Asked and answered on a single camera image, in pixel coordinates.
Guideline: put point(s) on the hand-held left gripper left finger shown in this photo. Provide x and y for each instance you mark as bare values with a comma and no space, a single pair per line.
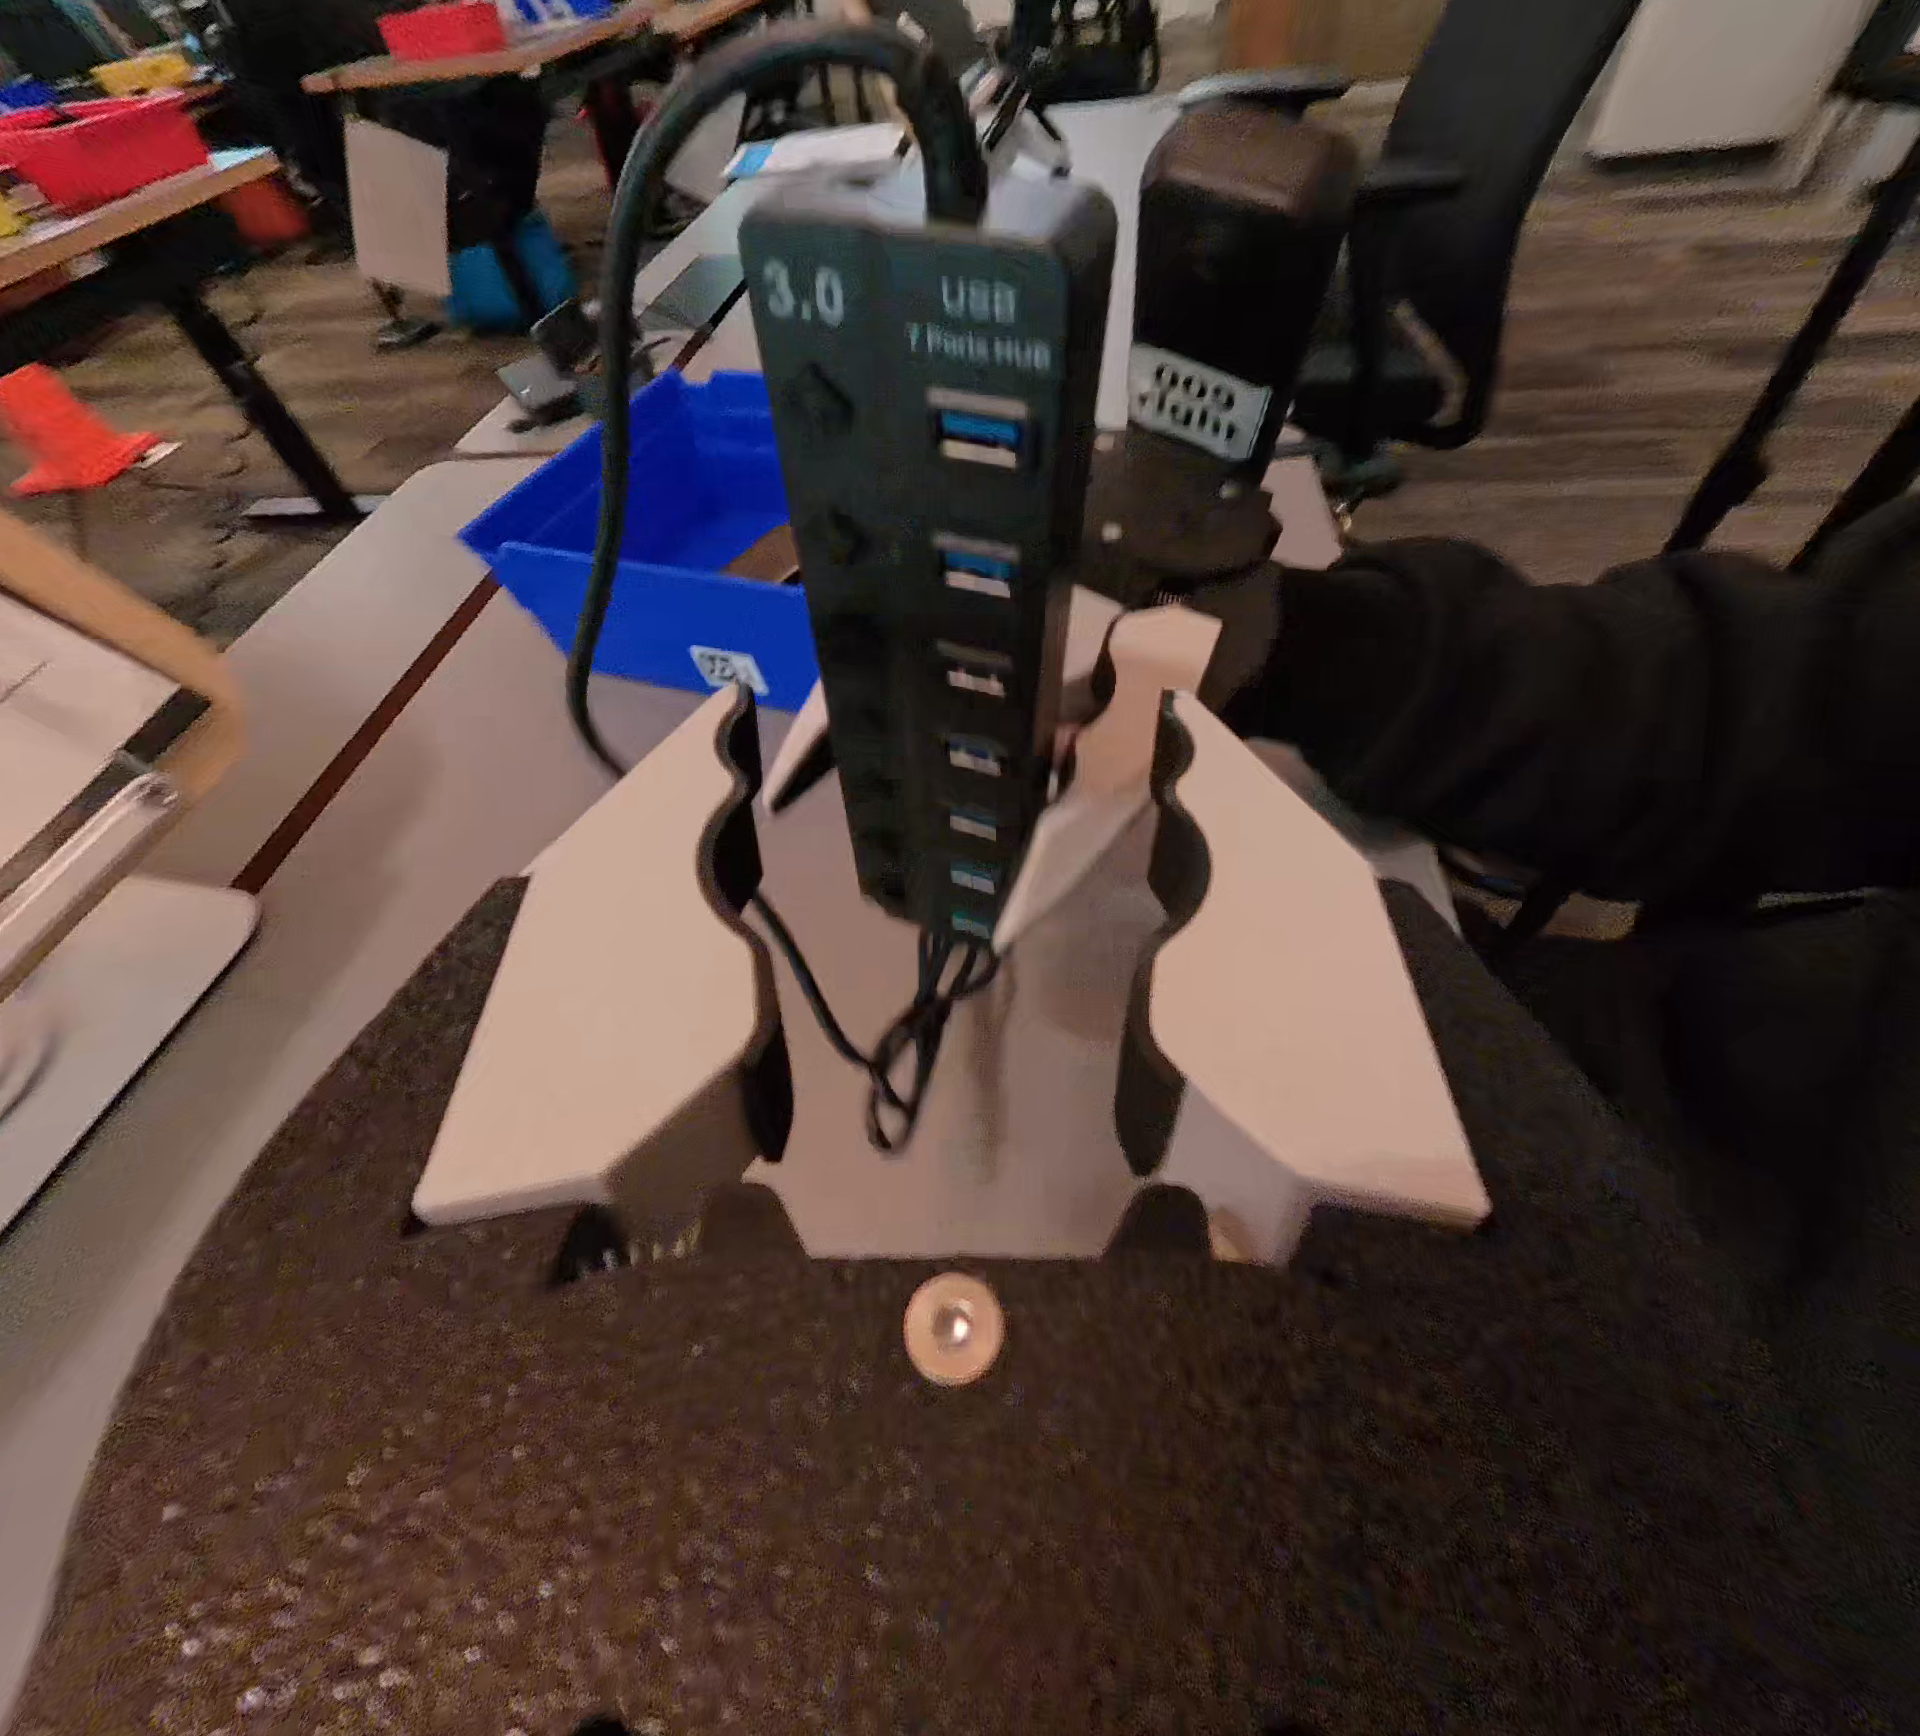
601,1016

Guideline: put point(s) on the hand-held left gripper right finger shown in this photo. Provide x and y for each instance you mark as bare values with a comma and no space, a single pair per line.
1308,1016

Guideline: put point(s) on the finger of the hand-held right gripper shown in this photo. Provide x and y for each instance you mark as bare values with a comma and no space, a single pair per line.
800,753
1140,673

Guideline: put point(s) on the black usb hub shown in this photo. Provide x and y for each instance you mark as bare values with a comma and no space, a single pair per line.
900,537

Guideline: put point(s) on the person's right forearm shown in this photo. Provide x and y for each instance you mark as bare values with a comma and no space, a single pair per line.
1575,699

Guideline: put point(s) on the blue plastic bin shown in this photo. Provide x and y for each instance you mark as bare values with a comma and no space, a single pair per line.
690,522

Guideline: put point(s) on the black office chair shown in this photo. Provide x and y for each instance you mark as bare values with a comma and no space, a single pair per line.
1530,40

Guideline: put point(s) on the blue bag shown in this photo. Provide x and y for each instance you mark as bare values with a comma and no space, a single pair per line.
513,267

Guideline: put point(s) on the black tripod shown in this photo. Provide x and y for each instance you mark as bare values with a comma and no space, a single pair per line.
1801,342

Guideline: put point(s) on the wooden table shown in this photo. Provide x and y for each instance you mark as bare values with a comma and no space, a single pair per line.
150,208
572,40

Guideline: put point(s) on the orange floor cone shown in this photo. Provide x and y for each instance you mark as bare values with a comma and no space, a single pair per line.
70,433

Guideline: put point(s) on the small red plastic bin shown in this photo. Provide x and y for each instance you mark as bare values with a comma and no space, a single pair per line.
445,33

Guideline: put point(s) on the large red plastic bin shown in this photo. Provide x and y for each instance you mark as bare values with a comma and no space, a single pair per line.
105,147

